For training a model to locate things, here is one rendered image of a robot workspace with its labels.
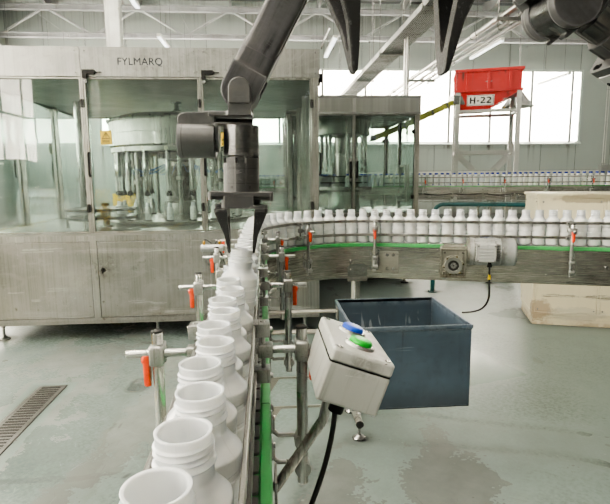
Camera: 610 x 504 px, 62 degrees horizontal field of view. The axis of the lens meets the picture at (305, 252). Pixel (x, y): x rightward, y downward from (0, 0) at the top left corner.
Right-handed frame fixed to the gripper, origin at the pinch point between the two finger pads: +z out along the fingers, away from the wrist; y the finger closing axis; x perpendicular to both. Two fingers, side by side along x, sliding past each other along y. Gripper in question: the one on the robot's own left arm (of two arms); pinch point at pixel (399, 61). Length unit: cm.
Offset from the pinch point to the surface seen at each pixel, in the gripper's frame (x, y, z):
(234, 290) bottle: 36.6, -14.0, 23.7
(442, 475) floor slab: 169, 68, 138
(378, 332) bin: 86, 19, 46
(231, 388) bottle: 10.2, -12.8, 27.5
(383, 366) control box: 21.4, 4.5, 30.1
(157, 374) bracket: 34, -25, 35
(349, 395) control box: 21.4, 0.4, 33.6
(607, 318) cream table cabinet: 374, 290, 128
